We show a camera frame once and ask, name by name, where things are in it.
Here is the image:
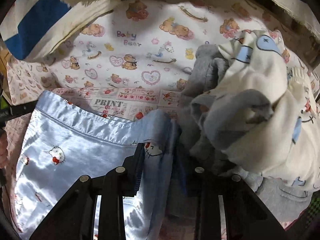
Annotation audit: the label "light blue satin pants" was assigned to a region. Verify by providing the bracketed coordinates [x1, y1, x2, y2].
[14, 91, 178, 239]

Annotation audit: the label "white cartoon print pants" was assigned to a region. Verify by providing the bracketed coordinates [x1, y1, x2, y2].
[218, 30, 319, 191]

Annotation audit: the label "striped Paris curtain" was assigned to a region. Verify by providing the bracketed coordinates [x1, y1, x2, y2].
[1, 0, 319, 65]

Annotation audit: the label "grey folded sweatpants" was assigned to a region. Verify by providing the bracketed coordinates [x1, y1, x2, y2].
[178, 44, 312, 222]

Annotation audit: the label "patterned bed sheet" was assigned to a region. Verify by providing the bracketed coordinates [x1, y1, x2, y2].
[8, 0, 319, 214]

